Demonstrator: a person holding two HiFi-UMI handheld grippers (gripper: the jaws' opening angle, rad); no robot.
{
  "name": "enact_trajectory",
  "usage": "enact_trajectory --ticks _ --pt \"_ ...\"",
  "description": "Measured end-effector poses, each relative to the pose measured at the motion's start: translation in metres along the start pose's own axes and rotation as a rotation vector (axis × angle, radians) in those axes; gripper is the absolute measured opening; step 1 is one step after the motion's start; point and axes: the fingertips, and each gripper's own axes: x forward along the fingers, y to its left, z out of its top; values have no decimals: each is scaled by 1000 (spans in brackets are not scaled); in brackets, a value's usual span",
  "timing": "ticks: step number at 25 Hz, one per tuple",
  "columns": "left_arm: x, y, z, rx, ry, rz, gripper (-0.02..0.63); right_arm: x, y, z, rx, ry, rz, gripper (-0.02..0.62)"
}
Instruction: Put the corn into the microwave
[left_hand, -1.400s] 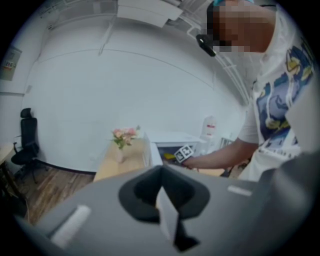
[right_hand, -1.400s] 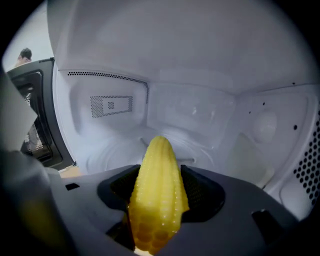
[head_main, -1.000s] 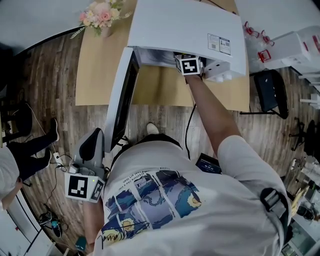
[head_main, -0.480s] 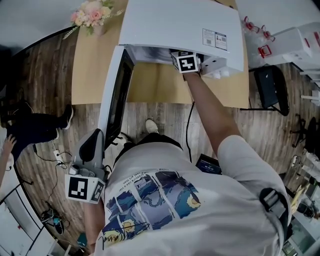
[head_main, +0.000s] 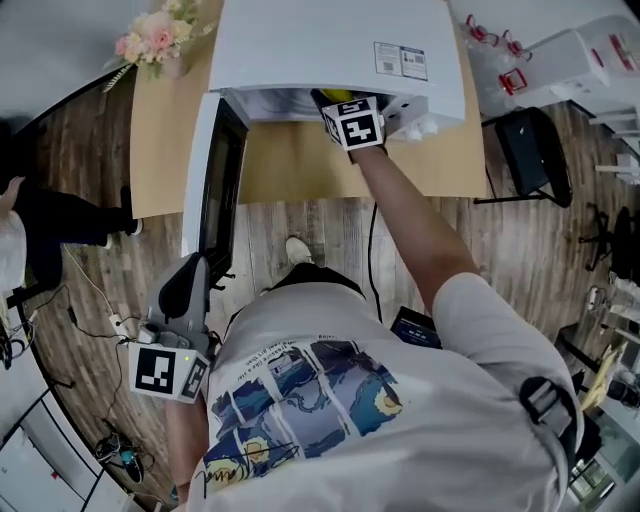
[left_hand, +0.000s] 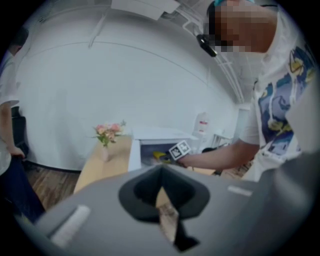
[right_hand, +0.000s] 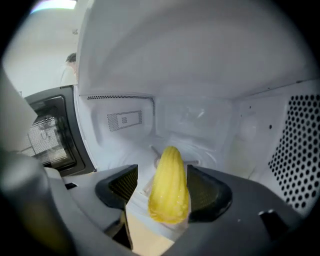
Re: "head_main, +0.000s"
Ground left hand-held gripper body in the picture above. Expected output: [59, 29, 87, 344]
[127, 319, 217, 405]

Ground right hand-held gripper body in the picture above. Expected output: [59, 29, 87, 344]
[320, 97, 390, 152]

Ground white microwave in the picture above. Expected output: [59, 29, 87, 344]
[181, 0, 469, 262]

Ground person's right forearm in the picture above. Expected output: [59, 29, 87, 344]
[348, 143, 485, 324]

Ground person's left forearm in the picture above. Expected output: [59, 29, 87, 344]
[163, 392, 211, 506]

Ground white power strip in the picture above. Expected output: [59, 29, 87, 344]
[108, 313, 132, 342]

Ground wooden table with white legs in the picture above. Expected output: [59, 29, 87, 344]
[129, 0, 489, 220]

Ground person's white shoe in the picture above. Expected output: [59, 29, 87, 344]
[284, 235, 316, 266]

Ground person's black trousers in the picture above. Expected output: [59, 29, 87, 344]
[258, 262, 367, 302]

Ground clear bags with red clips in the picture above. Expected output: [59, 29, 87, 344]
[462, 13, 535, 99]

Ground white plastic bag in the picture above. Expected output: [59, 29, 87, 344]
[0, 209, 28, 292]

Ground pink flowers in vase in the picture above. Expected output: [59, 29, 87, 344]
[101, 0, 220, 95]

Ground black chair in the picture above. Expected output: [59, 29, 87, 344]
[473, 106, 574, 209]

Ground person in white shirt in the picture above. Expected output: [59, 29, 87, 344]
[185, 272, 604, 512]

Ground black tablet with screen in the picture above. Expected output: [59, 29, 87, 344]
[389, 305, 444, 351]

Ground white shelf rack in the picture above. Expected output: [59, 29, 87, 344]
[588, 97, 640, 184]

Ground black office chair base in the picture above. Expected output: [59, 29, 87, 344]
[578, 201, 640, 287]

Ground tangled black cables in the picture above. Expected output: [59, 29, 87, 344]
[93, 417, 156, 485]

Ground black power cable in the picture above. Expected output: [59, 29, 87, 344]
[367, 198, 385, 324]

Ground grey backpack strap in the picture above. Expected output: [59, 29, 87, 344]
[518, 375, 604, 481]

